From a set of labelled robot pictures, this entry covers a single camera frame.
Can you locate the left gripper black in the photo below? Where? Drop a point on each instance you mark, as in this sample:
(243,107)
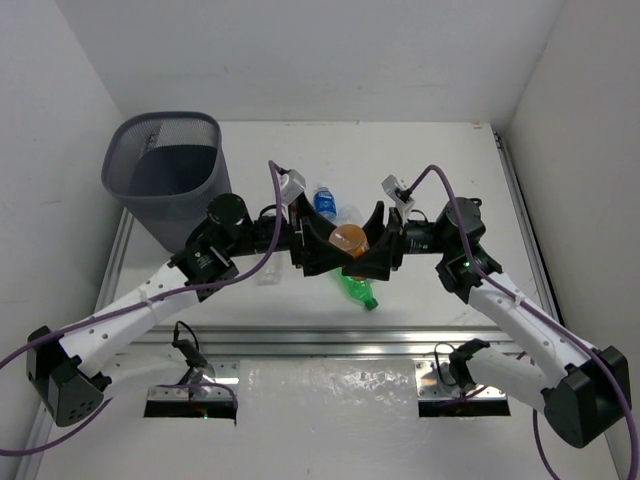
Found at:
(298,241)

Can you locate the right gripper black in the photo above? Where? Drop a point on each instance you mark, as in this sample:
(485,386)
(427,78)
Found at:
(375,263)

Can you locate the orange plastic bottle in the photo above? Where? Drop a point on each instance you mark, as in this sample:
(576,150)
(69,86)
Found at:
(350,238)

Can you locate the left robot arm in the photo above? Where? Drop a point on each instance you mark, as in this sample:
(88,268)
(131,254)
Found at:
(79,367)

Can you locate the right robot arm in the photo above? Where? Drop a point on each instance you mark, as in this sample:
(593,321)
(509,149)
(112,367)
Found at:
(581,390)

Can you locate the grey mesh waste bin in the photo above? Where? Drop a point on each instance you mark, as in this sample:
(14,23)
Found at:
(165,168)

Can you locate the clear bottle blue label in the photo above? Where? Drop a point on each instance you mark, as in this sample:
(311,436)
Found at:
(324,202)

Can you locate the clear bottle lying diagonal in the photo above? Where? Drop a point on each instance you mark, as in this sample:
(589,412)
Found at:
(349,215)

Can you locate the green plastic bottle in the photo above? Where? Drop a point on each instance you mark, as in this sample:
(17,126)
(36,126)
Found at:
(358,291)

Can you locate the clear bottle white cap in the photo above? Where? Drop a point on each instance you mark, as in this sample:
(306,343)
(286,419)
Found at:
(269,275)

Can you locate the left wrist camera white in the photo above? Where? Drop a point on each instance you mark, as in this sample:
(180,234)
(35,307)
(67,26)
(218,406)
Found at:
(292,184)

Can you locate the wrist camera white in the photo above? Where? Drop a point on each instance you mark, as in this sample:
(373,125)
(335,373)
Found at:
(292,184)
(398,193)

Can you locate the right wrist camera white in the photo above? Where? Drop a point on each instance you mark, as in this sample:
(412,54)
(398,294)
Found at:
(398,193)

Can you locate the aluminium rail frame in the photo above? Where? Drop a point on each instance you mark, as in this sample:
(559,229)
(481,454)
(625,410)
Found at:
(417,319)

